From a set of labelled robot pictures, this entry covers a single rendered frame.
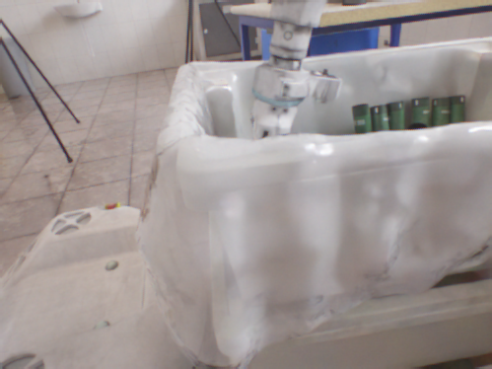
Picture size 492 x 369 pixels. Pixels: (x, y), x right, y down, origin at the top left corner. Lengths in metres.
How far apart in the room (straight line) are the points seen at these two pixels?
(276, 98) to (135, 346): 0.44
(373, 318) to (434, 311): 0.08
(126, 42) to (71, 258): 4.00
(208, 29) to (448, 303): 3.78
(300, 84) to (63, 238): 0.61
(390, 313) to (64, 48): 4.61
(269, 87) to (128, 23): 4.19
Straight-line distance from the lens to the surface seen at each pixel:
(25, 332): 0.77
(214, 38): 4.05
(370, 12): 0.81
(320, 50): 1.62
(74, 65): 4.79
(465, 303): 0.51
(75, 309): 0.76
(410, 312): 0.47
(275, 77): 0.51
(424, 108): 0.72
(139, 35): 4.67
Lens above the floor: 0.80
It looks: 31 degrees down
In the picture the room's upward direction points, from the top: 6 degrees counter-clockwise
